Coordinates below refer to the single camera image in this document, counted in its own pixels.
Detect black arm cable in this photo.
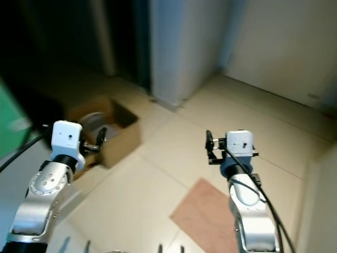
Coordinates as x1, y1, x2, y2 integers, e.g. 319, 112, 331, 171
222, 148, 297, 253
0, 133, 48, 173

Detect grey round item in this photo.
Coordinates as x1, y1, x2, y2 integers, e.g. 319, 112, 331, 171
82, 112, 111, 139

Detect pinkish brown floor mat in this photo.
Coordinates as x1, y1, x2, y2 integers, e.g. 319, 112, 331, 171
170, 178, 239, 253

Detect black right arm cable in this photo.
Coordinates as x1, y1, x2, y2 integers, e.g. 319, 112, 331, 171
222, 148, 297, 253

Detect brown cardboard box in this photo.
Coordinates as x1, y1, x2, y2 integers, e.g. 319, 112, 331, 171
67, 96, 142, 179

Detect green screen panel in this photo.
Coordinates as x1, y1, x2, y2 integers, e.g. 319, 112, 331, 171
0, 82, 33, 159

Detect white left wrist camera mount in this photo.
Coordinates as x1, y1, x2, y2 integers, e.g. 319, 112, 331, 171
51, 120, 83, 158

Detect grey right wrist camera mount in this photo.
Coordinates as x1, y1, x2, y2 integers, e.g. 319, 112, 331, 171
225, 129, 254, 158

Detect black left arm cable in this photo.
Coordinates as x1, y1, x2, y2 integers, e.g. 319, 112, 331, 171
0, 133, 48, 173

